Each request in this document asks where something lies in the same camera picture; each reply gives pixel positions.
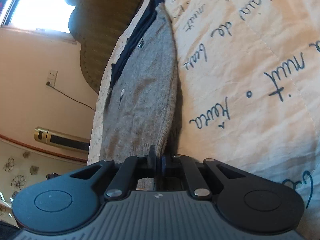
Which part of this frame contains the grey knitted sock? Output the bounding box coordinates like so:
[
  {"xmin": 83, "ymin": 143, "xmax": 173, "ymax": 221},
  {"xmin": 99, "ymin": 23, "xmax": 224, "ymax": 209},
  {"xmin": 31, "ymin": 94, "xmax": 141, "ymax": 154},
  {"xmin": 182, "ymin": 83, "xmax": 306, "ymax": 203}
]
[{"xmin": 100, "ymin": 3, "xmax": 179, "ymax": 190}]

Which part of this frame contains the gold and black heater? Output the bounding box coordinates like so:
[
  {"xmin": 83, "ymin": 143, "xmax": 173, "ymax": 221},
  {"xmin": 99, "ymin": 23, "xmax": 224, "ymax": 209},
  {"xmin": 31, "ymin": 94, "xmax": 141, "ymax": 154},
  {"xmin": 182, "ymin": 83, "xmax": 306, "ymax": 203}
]
[{"xmin": 34, "ymin": 127, "xmax": 90, "ymax": 153}]

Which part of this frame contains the white bedspread with script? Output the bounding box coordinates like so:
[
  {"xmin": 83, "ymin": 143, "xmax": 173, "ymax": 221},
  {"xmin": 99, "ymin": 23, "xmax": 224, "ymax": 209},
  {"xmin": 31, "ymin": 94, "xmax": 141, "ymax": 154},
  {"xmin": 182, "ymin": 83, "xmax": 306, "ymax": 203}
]
[{"xmin": 87, "ymin": 0, "xmax": 320, "ymax": 205}]

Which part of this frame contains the dark navy garment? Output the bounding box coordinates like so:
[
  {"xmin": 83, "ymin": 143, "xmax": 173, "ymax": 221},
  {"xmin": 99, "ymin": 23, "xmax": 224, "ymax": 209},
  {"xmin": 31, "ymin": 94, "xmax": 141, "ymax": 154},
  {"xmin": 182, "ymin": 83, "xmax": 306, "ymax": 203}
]
[{"xmin": 110, "ymin": 0, "xmax": 164, "ymax": 88}]

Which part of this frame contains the olive ribbed headboard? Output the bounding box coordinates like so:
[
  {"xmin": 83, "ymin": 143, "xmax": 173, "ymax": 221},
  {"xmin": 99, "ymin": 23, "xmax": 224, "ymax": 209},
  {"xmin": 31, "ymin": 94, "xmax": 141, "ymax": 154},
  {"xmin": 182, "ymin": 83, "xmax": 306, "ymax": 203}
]
[{"xmin": 65, "ymin": 0, "xmax": 142, "ymax": 93}]

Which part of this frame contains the bright window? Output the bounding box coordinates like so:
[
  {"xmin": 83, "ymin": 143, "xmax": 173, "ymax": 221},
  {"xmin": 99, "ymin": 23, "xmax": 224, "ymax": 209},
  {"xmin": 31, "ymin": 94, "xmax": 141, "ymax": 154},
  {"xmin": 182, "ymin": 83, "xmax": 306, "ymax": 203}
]
[{"xmin": 1, "ymin": 0, "xmax": 75, "ymax": 36}]

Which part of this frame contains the black power cable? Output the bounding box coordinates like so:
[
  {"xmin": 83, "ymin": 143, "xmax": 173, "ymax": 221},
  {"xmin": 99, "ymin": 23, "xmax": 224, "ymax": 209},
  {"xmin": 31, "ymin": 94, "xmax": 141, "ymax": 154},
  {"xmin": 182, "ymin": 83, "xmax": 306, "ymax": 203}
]
[{"xmin": 47, "ymin": 82, "xmax": 97, "ymax": 113}]

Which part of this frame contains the white wall socket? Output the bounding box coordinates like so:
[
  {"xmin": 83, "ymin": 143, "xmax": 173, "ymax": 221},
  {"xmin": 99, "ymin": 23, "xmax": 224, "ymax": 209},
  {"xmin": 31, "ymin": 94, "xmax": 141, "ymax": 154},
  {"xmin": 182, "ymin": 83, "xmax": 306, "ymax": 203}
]
[{"xmin": 46, "ymin": 70, "xmax": 58, "ymax": 87}]

